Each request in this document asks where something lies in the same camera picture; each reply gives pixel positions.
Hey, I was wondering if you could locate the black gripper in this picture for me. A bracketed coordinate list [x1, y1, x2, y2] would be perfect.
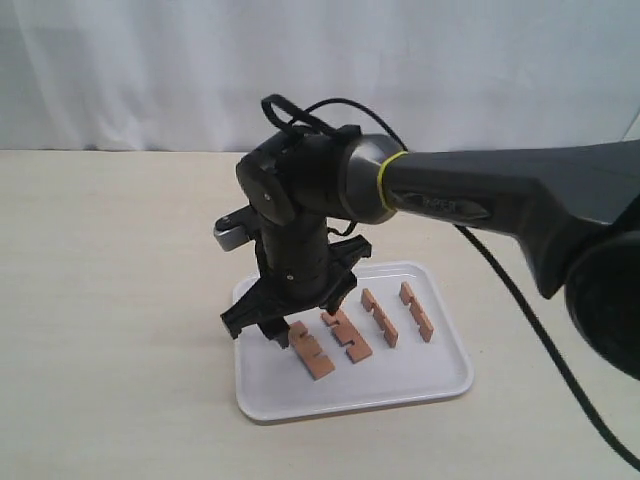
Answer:
[221, 212, 372, 349]

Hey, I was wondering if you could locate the notched wooden piece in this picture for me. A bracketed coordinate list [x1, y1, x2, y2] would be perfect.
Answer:
[360, 288, 399, 348]
[288, 321, 335, 380]
[321, 310, 373, 364]
[399, 281, 434, 343]

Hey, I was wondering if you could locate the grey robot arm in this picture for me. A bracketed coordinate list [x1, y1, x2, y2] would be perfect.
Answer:
[215, 128, 639, 377]

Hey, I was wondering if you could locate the white plastic tray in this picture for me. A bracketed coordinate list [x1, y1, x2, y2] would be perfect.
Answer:
[235, 261, 474, 423]

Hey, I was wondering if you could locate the white curtain backdrop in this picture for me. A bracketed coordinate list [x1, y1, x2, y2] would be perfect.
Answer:
[1, 1, 639, 151]

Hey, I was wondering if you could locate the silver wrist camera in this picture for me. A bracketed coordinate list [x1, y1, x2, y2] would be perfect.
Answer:
[213, 205, 260, 252]

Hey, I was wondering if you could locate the black cable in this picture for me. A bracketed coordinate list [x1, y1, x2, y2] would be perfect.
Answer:
[260, 93, 640, 466]

